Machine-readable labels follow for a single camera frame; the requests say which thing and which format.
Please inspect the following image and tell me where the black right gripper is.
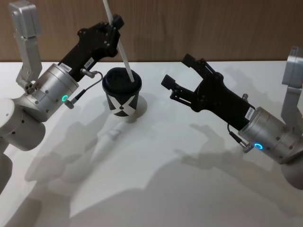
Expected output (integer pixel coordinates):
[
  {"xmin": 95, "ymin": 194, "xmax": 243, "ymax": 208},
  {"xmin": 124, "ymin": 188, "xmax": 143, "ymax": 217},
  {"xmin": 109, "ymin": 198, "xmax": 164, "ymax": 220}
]
[{"xmin": 160, "ymin": 53, "xmax": 258, "ymax": 130}]

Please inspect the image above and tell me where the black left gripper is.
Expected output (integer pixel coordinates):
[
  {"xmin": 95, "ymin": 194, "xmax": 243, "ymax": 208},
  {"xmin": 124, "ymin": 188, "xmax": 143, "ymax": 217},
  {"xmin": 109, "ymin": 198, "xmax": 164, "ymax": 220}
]
[{"xmin": 58, "ymin": 14, "xmax": 125, "ymax": 82}]

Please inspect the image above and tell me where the white drinking straw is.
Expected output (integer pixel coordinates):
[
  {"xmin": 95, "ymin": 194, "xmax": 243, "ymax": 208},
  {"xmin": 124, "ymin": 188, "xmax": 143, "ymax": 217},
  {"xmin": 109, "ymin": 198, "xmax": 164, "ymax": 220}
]
[{"xmin": 103, "ymin": 0, "xmax": 136, "ymax": 83}]

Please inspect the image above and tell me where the black plastic cup lid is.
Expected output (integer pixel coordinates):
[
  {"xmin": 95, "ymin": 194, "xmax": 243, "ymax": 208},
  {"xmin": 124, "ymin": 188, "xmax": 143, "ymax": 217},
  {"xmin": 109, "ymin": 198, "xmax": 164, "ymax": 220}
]
[{"xmin": 101, "ymin": 67, "xmax": 143, "ymax": 97}]

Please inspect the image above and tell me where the black paper cup white pattern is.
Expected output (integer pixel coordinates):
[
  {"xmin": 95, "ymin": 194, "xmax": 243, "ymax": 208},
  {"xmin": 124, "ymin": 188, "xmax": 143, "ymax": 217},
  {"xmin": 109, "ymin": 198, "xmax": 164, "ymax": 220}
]
[{"xmin": 105, "ymin": 89, "xmax": 141, "ymax": 118}]

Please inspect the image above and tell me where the white paper straw wrapper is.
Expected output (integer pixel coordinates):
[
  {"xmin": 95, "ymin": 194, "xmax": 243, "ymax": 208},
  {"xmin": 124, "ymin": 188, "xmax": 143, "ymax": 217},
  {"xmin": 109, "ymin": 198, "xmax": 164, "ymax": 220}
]
[{"xmin": 94, "ymin": 122, "xmax": 125, "ymax": 152}]

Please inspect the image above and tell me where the thin dark left wrist cable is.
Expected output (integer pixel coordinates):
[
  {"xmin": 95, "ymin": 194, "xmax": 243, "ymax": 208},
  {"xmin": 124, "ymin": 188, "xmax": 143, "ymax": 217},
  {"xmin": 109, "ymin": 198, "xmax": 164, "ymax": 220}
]
[{"xmin": 64, "ymin": 68, "xmax": 104, "ymax": 109}]

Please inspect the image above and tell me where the thin dark wrist cable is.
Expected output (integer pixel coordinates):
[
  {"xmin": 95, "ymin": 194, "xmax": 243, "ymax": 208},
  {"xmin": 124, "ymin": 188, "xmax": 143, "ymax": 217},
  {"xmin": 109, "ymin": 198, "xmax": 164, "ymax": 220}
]
[
  {"xmin": 64, "ymin": 68, "xmax": 104, "ymax": 109},
  {"xmin": 226, "ymin": 122, "xmax": 253, "ymax": 150}
]

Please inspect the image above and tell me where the thin dark right wrist cable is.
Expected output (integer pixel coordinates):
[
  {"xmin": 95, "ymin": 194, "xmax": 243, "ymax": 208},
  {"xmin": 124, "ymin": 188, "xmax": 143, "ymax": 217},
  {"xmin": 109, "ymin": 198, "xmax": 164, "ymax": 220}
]
[{"xmin": 226, "ymin": 122, "xmax": 253, "ymax": 150}]

